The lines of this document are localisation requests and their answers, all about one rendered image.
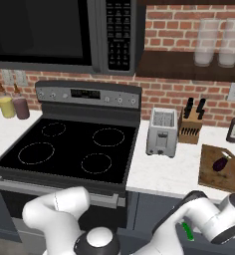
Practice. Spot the grey stove knob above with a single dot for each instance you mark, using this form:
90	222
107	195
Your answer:
41	95
52	96
133	101
120	100
107	99
65	96

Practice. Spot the wooden cutting board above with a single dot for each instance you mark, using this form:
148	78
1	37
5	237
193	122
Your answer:
219	179

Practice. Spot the purple eggplant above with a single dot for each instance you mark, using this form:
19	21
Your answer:
220	163

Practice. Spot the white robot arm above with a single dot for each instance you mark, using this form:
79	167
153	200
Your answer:
63	215

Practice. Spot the silver toaster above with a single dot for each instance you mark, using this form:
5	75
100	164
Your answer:
162	136

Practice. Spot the black and grey microwave oven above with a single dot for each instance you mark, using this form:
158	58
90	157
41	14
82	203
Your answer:
40	30

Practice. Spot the dark grey cupboard front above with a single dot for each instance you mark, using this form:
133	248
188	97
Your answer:
149	212
1	212

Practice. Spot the yellow squeeze bottle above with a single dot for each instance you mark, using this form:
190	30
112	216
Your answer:
6	107

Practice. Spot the dark wooden shelf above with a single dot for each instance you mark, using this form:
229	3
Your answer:
176	66

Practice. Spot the wooden knife block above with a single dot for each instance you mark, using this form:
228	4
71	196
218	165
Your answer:
190	129

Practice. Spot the black oven door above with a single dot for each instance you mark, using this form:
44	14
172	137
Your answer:
16	207

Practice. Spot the black glass hob stove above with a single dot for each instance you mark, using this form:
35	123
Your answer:
73	149

